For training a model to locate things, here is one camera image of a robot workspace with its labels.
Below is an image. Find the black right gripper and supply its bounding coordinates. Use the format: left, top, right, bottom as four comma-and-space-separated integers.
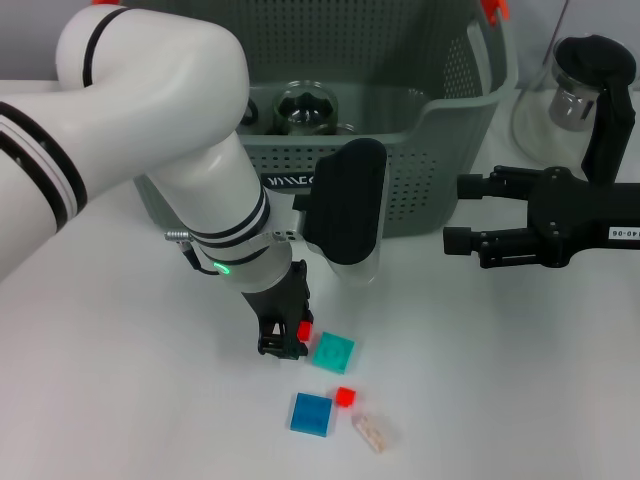
442, 165, 640, 270

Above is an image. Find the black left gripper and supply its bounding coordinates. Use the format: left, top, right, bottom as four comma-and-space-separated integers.
242, 259, 316, 361

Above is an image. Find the teal square brick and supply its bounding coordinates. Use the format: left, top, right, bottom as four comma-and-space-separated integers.
312, 330, 356, 375

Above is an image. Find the grey-green perforated storage bin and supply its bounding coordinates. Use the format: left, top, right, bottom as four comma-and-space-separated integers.
134, 0, 519, 240

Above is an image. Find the blue four-stud brick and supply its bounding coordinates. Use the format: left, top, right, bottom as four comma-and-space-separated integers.
289, 392, 334, 439

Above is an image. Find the long clear white brick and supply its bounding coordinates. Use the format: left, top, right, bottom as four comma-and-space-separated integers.
352, 412, 404, 454

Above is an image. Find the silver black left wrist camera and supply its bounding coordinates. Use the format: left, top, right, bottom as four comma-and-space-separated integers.
292, 138, 389, 287

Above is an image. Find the glass pitcher with black handle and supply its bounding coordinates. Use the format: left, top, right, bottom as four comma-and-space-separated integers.
510, 33, 639, 187

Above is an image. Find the left arm cable with connector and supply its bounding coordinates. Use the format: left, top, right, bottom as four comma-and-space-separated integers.
164, 229, 224, 276

